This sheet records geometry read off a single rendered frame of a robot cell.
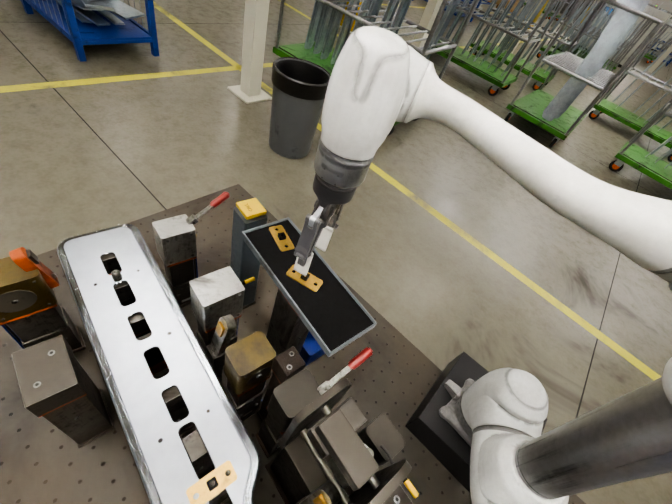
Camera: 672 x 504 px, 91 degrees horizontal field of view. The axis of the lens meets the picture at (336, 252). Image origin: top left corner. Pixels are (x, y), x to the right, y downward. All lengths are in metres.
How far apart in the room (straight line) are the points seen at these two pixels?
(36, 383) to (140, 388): 0.17
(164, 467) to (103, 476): 0.35
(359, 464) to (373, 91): 0.55
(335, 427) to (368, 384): 0.61
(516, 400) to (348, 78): 0.83
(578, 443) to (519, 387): 0.28
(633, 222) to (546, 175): 0.12
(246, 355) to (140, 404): 0.22
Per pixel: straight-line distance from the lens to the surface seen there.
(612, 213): 0.57
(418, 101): 0.61
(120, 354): 0.88
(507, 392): 1.00
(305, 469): 0.83
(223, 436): 0.79
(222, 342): 0.80
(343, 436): 0.63
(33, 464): 1.17
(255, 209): 0.91
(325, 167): 0.53
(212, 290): 0.80
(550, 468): 0.82
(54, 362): 0.87
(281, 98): 3.02
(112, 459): 1.12
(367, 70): 0.46
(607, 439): 0.71
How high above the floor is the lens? 1.77
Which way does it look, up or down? 46 degrees down
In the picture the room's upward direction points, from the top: 22 degrees clockwise
